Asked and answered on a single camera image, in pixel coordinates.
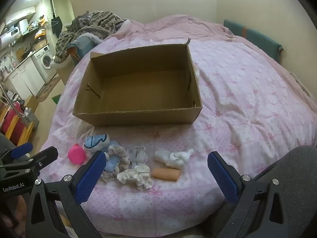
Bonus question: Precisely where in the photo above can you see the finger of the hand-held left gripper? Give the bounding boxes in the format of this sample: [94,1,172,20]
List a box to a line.
[0,142,34,164]
[25,146,59,173]

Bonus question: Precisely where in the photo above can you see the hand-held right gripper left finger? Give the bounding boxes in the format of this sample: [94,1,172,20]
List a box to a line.
[25,151,107,238]

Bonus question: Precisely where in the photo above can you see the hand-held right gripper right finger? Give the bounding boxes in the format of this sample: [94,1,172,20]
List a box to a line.
[207,151,291,238]

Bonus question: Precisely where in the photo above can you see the pink rubber toy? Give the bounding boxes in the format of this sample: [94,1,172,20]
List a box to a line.
[68,143,86,165]

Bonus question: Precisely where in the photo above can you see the beige lace-trimmed scrunchie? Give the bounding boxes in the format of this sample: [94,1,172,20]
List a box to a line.
[101,145,130,182]

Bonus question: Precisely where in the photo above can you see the white ruffled scrunchie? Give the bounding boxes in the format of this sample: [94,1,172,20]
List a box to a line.
[116,165,153,191]

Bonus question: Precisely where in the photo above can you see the white socks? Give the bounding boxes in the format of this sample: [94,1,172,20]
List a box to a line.
[154,148,194,170]

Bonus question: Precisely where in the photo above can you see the cardboard box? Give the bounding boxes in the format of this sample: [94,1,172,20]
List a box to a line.
[73,43,203,127]

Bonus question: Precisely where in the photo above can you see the person's left hand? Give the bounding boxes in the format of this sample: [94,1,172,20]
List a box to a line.
[0,195,28,231]

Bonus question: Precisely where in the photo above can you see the light blue plush cloth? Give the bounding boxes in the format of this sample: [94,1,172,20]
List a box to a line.
[103,140,122,173]

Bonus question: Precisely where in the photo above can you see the red and yellow rack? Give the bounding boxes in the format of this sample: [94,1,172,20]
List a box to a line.
[0,100,34,145]

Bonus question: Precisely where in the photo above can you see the grey bin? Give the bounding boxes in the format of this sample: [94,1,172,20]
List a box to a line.
[23,108,40,131]

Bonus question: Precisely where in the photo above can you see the blue shark plush toy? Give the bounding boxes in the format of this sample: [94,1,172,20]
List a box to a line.
[84,134,111,152]

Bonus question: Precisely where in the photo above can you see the clear plastic packet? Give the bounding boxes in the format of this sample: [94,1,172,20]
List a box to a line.
[127,146,149,170]

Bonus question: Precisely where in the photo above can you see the patterned floor rug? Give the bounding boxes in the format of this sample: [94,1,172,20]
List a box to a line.
[37,76,61,102]

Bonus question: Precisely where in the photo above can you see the white lower kitchen cabinets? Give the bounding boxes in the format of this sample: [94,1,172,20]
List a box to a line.
[4,57,46,97]

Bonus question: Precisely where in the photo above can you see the white kitchen cabinets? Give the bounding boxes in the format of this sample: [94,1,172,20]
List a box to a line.
[4,57,46,97]
[5,0,53,25]

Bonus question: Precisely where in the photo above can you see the pink bow-print bedspread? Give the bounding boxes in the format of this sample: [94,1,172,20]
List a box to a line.
[41,15,317,236]

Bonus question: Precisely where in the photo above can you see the white washing machine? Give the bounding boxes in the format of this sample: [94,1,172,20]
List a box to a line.
[32,45,58,83]

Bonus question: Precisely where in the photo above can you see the blue fleece-lined garment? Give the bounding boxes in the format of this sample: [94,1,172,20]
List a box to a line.
[68,33,99,62]

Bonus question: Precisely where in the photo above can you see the dark hanging garment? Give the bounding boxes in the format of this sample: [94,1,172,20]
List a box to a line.
[51,16,62,39]

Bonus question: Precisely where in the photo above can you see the white upper kitchen cabinets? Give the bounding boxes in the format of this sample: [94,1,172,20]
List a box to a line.
[5,0,53,25]

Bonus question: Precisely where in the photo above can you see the patterned knit blanket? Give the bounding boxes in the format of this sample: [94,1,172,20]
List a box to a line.
[54,10,125,63]

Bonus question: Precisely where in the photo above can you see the teal padded headboard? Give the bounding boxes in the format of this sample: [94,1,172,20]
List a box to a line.
[223,19,283,63]

